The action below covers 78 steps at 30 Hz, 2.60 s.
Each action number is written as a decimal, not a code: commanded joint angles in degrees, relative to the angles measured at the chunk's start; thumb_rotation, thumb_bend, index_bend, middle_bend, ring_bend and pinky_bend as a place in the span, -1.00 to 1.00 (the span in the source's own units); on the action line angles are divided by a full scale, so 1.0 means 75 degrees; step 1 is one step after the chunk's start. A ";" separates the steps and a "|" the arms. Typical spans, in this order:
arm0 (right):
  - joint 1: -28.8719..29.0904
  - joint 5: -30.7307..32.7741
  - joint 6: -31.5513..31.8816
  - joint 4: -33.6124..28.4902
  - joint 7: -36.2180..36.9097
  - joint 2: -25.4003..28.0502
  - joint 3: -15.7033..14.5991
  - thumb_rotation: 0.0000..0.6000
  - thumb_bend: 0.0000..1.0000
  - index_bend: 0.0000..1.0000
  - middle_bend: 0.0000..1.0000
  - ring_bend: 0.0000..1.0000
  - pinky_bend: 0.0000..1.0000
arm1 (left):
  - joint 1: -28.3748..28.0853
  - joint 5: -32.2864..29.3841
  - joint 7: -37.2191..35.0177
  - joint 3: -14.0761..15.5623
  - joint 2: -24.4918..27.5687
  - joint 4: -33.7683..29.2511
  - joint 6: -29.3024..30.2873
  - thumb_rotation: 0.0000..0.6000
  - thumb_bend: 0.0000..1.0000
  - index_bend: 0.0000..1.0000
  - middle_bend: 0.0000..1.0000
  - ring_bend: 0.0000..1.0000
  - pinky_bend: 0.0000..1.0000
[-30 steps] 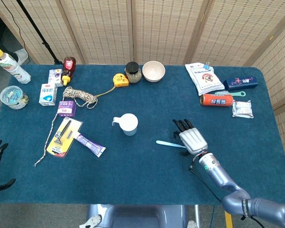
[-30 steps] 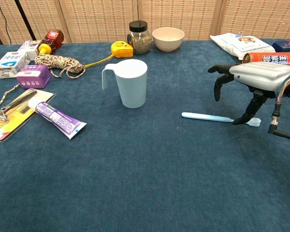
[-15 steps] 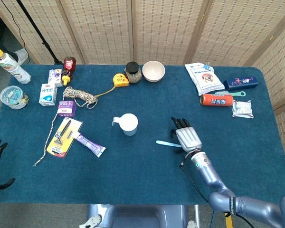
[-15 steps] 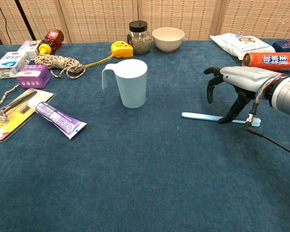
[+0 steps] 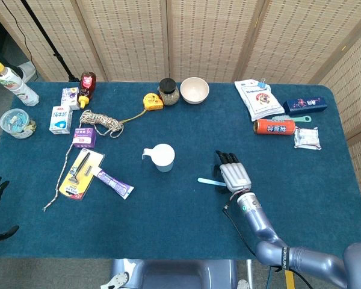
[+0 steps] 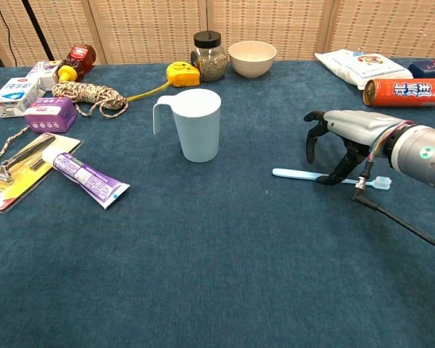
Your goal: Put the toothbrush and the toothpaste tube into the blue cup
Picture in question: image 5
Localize thin black background cable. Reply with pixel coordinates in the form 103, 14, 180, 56
0, 0, 39, 82

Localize purple white toothpaste tube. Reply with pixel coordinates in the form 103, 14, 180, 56
91, 165, 135, 200

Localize white drink bottle yellow cap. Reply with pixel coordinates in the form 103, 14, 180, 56
0, 60, 40, 107

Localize red honey bottle yellow cap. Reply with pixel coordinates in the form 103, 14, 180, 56
78, 71, 97, 110

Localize teal scrub brush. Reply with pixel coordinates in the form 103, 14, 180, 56
271, 114, 312, 123

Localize beige bowl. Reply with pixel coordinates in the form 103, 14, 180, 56
180, 76, 211, 105

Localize small purple box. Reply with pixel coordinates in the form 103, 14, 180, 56
72, 127, 97, 149

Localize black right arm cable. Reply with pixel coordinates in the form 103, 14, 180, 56
222, 204, 347, 289

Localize clear tub of clips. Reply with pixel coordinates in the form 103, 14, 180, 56
0, 108, 37, 140

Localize white cup with handle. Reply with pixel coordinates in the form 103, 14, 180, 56
142, 143, 176, 173

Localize orange drink can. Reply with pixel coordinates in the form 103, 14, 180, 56
253, 118, 296, 136

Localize small white wrapped packet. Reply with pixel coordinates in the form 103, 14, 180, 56
294, 126, 322, 151

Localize braided multicolour rope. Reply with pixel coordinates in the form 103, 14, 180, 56
42, 109, 125, 212

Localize yellow tape measure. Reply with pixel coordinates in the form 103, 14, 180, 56
120, 92, 164, 124

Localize silver table leg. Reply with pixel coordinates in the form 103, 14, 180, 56
245, 259, 255, 289

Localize blue tablecloth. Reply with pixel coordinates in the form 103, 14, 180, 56
0, 81, 361, 261

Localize razor in yellow blister pack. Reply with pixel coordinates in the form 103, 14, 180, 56
58, 148, 105, 201

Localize white purple milk carton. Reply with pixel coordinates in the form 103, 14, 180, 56
60, 87, 81, 111

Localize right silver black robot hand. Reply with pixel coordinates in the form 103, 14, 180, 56
212, 149, 253, 193

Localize white blue milk carton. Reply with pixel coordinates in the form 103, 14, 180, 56
49, 105, 73, 135

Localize light blue toothbrush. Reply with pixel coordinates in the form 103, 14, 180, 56
197, 177, 226, 186

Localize glass jar with black lid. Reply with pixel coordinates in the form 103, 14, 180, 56
157, 78, 181, 106

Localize black tripod stand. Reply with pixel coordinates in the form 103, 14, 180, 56
19, 0, 81, 82

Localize white snack bag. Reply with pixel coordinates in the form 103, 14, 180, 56
234, 78, 285, 122

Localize blue-grey robot torso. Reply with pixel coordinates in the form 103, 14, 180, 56
100, 258, 250, 289

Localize white shoe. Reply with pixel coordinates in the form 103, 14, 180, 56
17, 61, 37, 84

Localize dark blue long box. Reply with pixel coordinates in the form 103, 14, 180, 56
282, 96, 328, 116

